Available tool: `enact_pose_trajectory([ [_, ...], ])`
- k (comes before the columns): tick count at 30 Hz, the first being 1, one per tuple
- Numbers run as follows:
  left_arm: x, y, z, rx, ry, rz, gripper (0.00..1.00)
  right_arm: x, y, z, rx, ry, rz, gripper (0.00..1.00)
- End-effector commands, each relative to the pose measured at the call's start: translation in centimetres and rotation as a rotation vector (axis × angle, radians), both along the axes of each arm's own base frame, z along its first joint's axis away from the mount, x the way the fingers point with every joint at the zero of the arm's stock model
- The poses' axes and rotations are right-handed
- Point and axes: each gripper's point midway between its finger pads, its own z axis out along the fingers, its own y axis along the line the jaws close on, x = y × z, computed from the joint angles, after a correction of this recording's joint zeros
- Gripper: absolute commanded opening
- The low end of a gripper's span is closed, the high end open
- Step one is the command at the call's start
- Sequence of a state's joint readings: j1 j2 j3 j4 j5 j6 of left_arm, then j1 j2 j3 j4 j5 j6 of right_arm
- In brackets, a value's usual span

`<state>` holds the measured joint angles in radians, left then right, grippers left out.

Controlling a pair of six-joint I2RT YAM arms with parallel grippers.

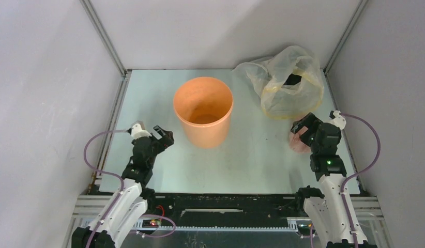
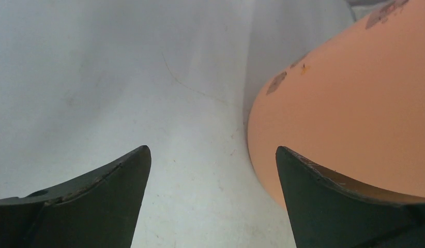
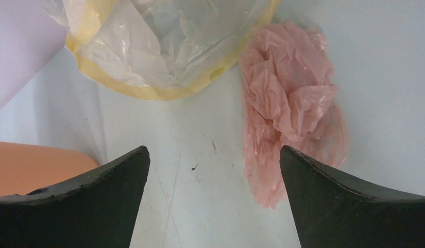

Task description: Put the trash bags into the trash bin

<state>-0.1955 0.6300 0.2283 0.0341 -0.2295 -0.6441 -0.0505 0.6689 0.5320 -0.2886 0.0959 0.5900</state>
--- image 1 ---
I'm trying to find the pink plastic trash bag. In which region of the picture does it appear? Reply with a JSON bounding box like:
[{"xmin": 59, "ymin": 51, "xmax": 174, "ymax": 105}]
[{"xmin": 289, "ymin": 127, "xmax": 310, "ymax": 153}]

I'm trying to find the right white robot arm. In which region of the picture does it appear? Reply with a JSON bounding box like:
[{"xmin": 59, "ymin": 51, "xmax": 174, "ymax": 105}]
[{"xmin": 291, "ymin": 111, "xmax": 373, "ymax": 247}]

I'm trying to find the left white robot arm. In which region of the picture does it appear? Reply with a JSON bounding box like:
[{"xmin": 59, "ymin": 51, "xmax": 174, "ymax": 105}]
[{"xmin": 71, "ymin": 121, "xmax": 174, "ymax": 247}]

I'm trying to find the orange plastic trash bin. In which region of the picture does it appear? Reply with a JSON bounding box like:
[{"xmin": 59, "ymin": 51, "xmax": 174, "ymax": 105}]
[{"xmin": 173, "ymin": 77, "xmax": 234, "ymax": 148}]

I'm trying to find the clear yellowish plastic bag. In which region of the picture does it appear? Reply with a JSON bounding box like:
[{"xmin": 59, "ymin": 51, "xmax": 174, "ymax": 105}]
[{"xmin": 233, "ymin": 45, "xmax": 325, "ymax": 119}]

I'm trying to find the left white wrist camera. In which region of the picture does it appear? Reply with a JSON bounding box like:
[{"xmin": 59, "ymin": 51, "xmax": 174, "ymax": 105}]
[{"xmin": 127, "ymin": 121, "xmax": 151, "ymax": 140}]

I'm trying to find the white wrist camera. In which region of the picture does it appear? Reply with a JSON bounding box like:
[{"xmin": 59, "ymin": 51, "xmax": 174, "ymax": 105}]
[
  {"xmin": 329, "ymin": 110, "xmax": 346, "ymax": 130},
  {"xmin": 127, "ymin": 121, "xmax": 151, "ymax": 140}
]

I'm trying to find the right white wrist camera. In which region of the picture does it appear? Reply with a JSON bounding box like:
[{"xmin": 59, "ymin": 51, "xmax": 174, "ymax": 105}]
[{"xmin": 329, "ymin": 110, "xmax": 346, "ymax": 130}]

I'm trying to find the black front mounting rail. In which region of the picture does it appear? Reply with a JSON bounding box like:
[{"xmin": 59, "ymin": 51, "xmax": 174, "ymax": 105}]
[{"xmin": 148, "ymin": 193, "xmax": 308, "ymax": 229}]

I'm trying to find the aluminium frame post left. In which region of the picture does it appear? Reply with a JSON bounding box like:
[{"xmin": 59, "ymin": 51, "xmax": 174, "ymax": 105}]
[{"xmin": 80, "ymin": 0, "xmax": 127, "ymax": 76}]

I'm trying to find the aluminium frame post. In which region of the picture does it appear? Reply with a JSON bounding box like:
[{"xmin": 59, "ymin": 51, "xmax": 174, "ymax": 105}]
[
  {"xmin": 323, "ymin": 0, "xmax": 369, "ymax": 76},
  {"xmin": 80, "ymin": 0, "xmax": 127, "ymax": 76}
]

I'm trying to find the aluminium frame post right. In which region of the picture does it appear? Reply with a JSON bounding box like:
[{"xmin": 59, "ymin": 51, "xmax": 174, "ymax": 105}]
[{"xmin": 323, "ymin": 0, "xmax": 369, "ymax": 76}]

